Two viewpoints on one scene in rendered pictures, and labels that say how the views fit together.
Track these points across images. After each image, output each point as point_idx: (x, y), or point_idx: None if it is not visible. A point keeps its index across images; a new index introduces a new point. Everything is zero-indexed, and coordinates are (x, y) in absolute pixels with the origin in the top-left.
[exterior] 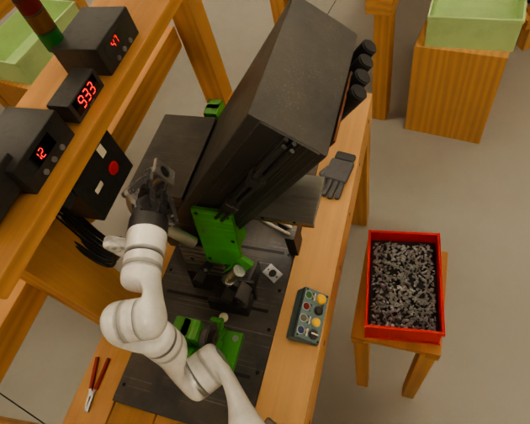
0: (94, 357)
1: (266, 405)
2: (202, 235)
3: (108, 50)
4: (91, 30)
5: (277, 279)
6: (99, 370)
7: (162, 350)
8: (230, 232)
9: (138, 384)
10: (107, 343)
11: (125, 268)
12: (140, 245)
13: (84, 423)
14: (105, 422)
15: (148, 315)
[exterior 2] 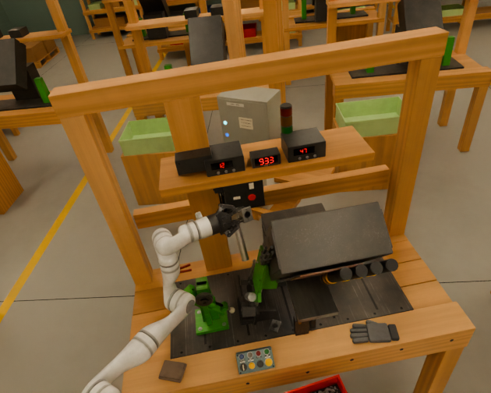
0: (189, 263)
1: (192, 360)
2: (256, 263)
3: (295, 151)
4: (300, 139)
5: (272, 330)
6: (184, 269)
7: (161, 263)
8: (261, 274)
9: (182, 289)
10: (199, 264)
11: (183, 224)
12: (196, 224)
13: (157, 277)
14: (160, 287)
15: (163, 242)
